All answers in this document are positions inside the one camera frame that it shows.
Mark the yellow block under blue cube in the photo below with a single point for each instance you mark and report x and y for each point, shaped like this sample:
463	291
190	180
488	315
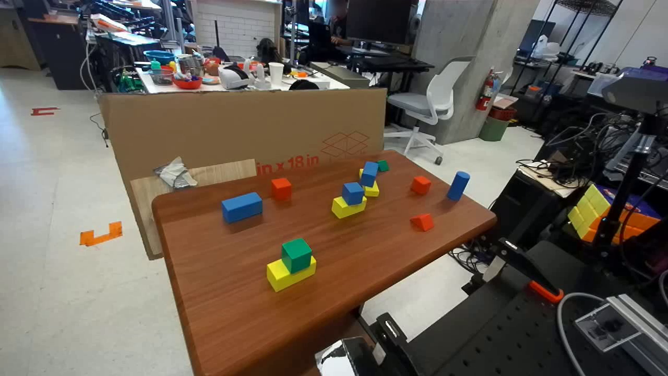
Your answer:
342	210

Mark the yellow block rear stack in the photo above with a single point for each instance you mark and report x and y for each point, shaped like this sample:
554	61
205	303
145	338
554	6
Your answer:
374	190

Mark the yellow block stack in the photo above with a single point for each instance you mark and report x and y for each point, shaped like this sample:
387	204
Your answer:
374	190
283	279

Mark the blue cube rear stack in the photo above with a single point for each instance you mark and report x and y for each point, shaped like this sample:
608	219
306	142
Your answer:
367	173

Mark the small green cube rear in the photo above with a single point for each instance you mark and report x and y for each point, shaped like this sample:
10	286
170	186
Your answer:
382	166

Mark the orange cube back left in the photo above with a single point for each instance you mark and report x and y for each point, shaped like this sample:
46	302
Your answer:
283	189

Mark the orange cube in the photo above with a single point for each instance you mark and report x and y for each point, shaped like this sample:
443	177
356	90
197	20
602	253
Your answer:
419	185
283	189

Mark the green cube front stack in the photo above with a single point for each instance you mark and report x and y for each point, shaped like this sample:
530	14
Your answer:
296	255

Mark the orange cube back right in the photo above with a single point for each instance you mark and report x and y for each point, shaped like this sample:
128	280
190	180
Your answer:
419	185

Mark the large blue rectangular block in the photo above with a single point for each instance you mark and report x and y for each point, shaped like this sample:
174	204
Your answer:
242	208

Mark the orange block front right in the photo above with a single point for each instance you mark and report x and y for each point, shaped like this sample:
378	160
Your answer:
424	221

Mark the yellow block front stack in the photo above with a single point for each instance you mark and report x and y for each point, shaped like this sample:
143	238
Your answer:
283	279

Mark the white office chair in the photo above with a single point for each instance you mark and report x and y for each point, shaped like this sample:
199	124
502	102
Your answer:
431	107

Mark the tall blue block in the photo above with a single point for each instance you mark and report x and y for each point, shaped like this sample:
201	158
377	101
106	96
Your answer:
457	186

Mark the large cardboard box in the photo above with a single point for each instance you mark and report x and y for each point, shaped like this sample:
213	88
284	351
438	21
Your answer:
279	131

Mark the crumpled grey cloth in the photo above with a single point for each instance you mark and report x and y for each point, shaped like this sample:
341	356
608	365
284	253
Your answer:
175	177

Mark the green bin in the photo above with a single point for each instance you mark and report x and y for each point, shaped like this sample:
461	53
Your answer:
494	131

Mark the red fire extinguisher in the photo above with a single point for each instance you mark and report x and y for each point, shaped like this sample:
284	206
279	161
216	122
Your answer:
486	90

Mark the cluttered white background table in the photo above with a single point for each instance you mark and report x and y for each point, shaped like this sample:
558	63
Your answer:
225	79

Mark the black optical breadboard base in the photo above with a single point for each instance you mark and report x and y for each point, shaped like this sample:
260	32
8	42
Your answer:
602	327

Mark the orange floor tape marker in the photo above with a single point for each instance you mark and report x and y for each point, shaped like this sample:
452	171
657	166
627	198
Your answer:
92	238

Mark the yellow orange foam block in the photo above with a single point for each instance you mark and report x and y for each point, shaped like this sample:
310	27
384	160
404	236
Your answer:
594	208

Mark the black camera stand pole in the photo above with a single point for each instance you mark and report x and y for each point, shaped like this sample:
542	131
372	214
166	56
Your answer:
638	146

